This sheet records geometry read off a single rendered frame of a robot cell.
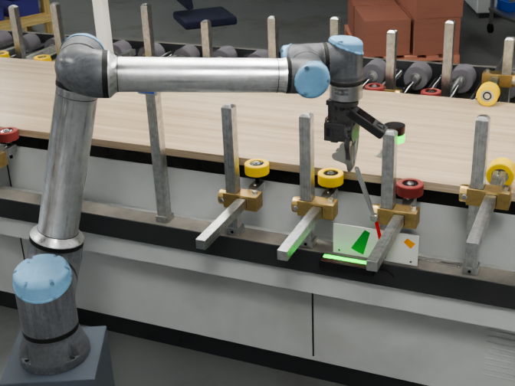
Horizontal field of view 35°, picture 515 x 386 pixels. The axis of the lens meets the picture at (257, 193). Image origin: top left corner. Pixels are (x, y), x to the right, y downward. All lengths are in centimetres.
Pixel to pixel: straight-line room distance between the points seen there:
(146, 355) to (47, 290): 121
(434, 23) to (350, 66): 448
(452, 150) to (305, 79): 88
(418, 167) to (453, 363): 70
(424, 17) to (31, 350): 491
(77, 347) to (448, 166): 125
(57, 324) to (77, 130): 51
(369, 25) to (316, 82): 455
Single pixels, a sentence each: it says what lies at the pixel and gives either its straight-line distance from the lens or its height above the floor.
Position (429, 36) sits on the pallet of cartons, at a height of 29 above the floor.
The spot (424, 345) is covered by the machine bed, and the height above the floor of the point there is 27.
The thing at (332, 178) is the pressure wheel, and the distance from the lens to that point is 251.
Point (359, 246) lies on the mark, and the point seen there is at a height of 73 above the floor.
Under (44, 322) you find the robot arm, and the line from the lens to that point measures 222.
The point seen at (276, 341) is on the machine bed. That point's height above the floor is 15.
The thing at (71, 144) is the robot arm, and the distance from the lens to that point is 219.
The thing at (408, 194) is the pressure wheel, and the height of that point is 89.
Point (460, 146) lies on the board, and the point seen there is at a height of 90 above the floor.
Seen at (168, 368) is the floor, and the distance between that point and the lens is 324.
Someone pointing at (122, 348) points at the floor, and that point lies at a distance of 339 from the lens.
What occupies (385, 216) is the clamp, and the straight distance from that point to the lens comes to 241.
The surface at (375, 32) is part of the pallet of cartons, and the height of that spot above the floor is 33.
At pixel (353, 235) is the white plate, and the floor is 77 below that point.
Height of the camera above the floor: 193
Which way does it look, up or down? 25 degrees down
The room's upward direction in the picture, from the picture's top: 2 degrees counter-clockwise
